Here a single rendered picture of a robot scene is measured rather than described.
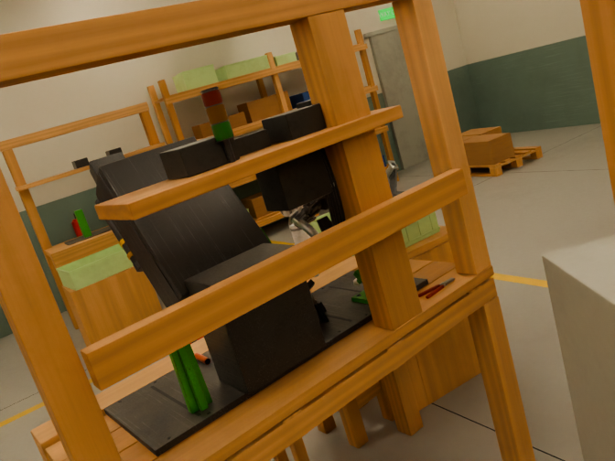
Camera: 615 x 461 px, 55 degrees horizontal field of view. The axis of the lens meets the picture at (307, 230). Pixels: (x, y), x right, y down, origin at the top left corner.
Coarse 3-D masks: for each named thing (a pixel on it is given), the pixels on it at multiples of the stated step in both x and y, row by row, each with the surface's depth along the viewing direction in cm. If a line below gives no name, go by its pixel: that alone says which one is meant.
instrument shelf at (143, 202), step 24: (360, 120) 170; (384, 120) 176; (288, 144) 159; (312, 144) 160; (216, 168) 150; (240, 168) 147; (264, 168) 151; (144, 192) 145; (168, 192) 136; (192, 192) 139; (120, 216) 137; (144, 216) 132
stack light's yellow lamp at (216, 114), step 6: (210, 108) 149; (216, 108) 149; (222, 108) 150; (210, 114) 150; (216, 114) 150; (222, 114) 150; (210, 120) 151; (216, 120) 150; (222, 120) 150; (228, 120) 152
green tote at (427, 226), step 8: (320, 216) 337; (328, 216) 339; (432, 216) 299; (312, 224) 328; (416, 224) 294; (424, 224) 297; (432, 224) 299; (408, 232) 292; (416, 232) 295; (424, 232) 297; (432, 232) 300; (408, 240) 292; (416, 240) 295
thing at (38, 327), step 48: (336, 48) 169; (432, 48) 193; (336, 96) 170; (432, 96) 195; (336, 144) 174; (432, 144) 203; (0, 192) 119; (384, 192) 182; (0, 240) 119; (384, 240) 182; (480, 240) 210; (0, 288) 119; (48, 288) 124; (384, 288) 183; (48, 336) 125; (48, 384) 125; (96, 432) 131
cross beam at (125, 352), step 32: (416, 192) 183; (448, 192) 192; (352, 224) 168; (384, 224) 175; (288, 256) 155; (320, 256) 161; (224, 288) 144; (256, 288) 149; (288, 288) 155; (160, 320) 134; (192, 320) 139; (224, 320) 144; (96, 352) 126; (128, 352) 130; (160, 352) 134; (96, 384) 128
